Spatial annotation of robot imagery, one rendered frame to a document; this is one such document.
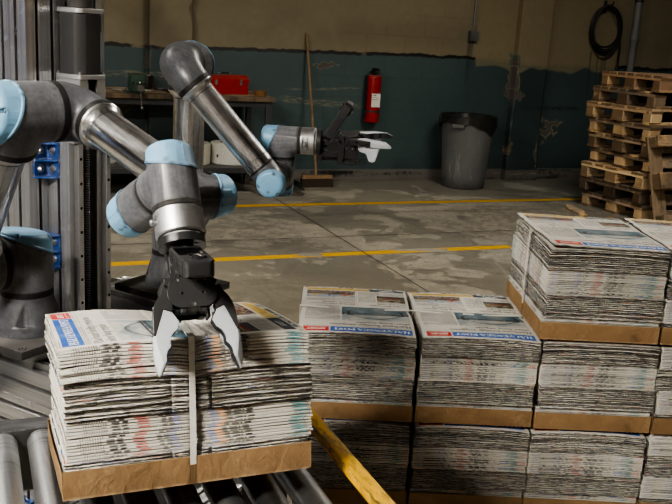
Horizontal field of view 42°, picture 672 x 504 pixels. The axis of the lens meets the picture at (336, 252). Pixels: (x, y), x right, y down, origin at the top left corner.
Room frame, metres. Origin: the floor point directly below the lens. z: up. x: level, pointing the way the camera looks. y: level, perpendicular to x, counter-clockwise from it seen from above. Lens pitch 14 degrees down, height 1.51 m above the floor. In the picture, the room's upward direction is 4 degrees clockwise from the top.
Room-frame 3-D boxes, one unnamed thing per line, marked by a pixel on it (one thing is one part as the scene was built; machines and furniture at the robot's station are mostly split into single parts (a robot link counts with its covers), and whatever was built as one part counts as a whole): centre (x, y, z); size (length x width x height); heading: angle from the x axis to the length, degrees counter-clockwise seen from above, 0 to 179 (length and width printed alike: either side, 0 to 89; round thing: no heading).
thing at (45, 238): (1.87, 0.69, 0.98); 0.13 x 0.12 x 0.14; 139
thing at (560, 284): (2.16, -0.63, 0.95); 0.38 x 0.29 x 0.23; 2
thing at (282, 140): (2.42, 0.17, 1.21); 0.11 x 0.08 x 0.09; 86
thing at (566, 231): (2.16, -0.63, 1.06); 0.37 x 0.29 x 0.01; 2
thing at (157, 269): (2.31, 0.44, 0.87); 0.15 x 0.15 x 0.10
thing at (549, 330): (2.16, -0.63, 0.86); 0.38 x 0.29 x 0.04; 2
